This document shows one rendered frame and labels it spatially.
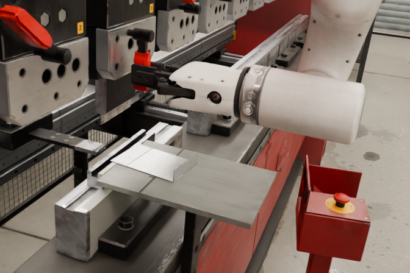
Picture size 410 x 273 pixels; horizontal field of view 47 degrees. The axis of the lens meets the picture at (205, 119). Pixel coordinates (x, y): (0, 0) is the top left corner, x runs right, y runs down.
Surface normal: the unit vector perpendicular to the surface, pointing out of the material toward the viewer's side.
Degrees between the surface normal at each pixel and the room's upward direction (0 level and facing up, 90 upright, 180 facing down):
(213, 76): 7
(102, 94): 90
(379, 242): 0
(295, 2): 90
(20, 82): 90
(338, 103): 59
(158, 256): 0
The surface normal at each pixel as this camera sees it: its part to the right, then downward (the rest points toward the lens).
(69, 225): -0.35, 0.33
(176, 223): 0.08, -0.92
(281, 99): -0.30, -0.02
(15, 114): 0.93, 0.21
